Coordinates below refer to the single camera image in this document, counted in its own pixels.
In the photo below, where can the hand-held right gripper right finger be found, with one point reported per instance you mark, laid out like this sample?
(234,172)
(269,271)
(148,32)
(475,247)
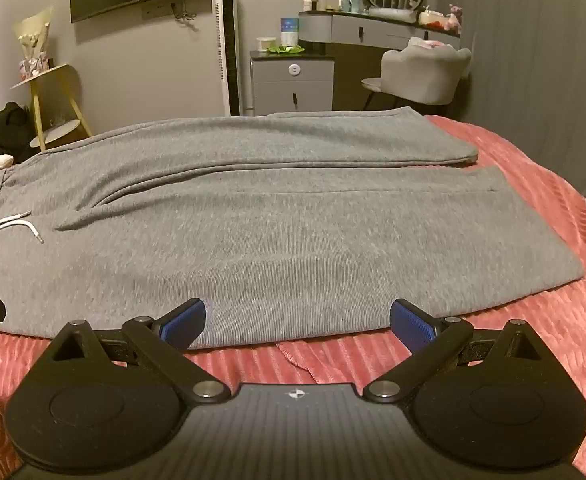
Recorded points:
(412,327)

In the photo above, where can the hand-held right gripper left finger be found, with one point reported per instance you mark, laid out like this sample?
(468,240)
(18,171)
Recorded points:
(188,322)

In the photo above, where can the grey sweat pants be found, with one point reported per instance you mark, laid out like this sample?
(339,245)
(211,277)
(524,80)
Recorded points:
(273,240)

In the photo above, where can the pink ribbed blanket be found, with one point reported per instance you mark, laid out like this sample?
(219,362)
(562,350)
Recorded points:
(538,340)

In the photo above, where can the black backpack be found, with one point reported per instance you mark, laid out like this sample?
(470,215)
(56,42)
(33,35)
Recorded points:
(8,132)

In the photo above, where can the yellow round side table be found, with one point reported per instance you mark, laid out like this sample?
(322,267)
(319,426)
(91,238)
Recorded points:
(55,105)

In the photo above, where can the pink patterned gift box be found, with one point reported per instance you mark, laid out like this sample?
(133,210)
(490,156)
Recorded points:
(35,66)

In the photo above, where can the grey shell-back chair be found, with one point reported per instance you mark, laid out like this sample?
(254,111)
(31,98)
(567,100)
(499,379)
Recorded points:
(423,72)

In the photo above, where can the grey bedside cabinet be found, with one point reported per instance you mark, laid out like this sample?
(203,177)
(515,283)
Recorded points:
(293,85)

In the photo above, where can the white tower fan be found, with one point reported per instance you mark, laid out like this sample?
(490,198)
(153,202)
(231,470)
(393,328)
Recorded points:
(225,45)

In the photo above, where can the cream wrapped bouquet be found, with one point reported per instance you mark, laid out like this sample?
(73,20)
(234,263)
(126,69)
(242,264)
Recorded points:
(33,30)

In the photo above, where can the white and pink cloth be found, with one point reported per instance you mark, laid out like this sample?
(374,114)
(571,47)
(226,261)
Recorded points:
(430,43)

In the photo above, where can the green packets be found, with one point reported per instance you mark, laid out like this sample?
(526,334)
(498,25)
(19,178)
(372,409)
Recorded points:
(285,49)

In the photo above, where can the grey vanity desk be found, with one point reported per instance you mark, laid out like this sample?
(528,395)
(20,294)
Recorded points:
(373,27)

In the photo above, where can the blue and white box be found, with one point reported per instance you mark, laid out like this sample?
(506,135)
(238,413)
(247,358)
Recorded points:
(290,31)

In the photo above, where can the pink plush toy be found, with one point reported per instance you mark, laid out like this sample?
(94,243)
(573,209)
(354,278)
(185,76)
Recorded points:
(454,16)

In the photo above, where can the blue glass bottle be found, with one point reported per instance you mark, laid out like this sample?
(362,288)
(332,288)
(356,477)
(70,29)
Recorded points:
(356,1)

